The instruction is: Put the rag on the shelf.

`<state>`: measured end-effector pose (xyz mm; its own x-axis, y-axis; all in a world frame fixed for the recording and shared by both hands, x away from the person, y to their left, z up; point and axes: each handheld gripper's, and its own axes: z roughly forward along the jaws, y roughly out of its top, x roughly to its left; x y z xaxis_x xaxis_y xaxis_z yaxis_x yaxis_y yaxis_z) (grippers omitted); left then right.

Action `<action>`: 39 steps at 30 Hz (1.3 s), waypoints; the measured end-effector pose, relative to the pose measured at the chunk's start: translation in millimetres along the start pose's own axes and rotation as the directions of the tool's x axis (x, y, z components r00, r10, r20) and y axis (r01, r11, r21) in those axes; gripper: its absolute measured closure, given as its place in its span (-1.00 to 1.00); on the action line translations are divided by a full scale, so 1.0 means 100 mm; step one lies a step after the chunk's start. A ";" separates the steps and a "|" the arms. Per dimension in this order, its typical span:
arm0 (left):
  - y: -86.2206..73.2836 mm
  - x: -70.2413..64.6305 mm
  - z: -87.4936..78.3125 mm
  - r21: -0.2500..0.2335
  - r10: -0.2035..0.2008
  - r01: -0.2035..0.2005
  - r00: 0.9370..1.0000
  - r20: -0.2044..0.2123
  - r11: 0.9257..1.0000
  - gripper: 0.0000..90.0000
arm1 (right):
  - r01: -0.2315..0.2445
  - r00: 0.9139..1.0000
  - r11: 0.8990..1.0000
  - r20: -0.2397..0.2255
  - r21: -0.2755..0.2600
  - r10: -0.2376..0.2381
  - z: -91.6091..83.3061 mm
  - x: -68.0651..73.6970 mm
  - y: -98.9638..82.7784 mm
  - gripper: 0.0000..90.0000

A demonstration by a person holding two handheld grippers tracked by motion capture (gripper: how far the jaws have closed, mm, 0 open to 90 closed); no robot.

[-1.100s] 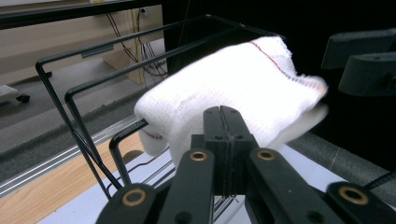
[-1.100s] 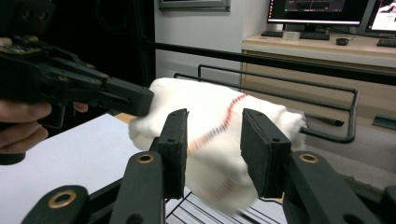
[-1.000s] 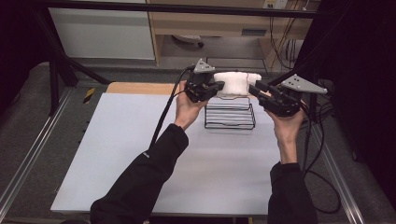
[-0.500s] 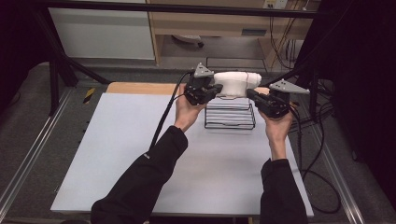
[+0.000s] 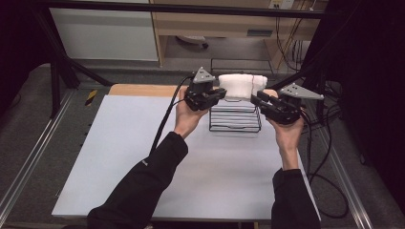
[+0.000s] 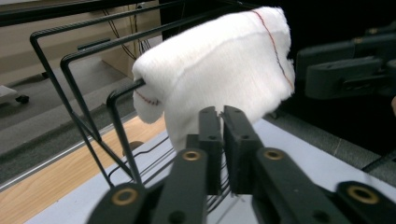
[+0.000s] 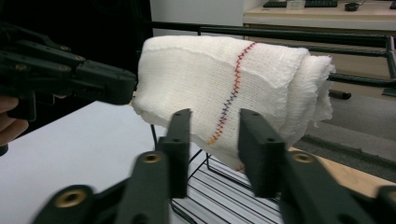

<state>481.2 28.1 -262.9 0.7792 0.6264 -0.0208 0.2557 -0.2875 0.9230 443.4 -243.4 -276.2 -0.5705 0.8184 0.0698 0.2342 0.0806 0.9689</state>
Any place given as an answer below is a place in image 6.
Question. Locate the wooden table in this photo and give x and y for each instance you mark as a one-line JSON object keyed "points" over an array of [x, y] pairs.
{"points": [[56, 183]]}

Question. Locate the aluminium floor rail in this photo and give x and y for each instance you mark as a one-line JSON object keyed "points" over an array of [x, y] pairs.
{"points": [[62, 155]]}

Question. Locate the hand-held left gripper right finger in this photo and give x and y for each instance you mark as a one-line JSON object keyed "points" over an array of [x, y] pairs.
{"points": [[241, 149]]}

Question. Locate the black metal crossbar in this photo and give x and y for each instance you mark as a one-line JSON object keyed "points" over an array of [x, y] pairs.
{"points": [[62, 11]]}

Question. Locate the wooden desk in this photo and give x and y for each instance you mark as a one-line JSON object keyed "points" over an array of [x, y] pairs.
{"points": [[62, 46]]}

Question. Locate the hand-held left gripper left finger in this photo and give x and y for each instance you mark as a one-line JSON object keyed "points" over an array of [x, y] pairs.
{"points": [[211, 146]]}

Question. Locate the white wheeled base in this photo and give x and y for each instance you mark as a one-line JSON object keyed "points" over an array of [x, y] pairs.
{"points": [[12, 95]]}

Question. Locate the white towel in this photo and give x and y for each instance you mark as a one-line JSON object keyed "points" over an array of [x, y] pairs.
{"points": [[218, 71]]}

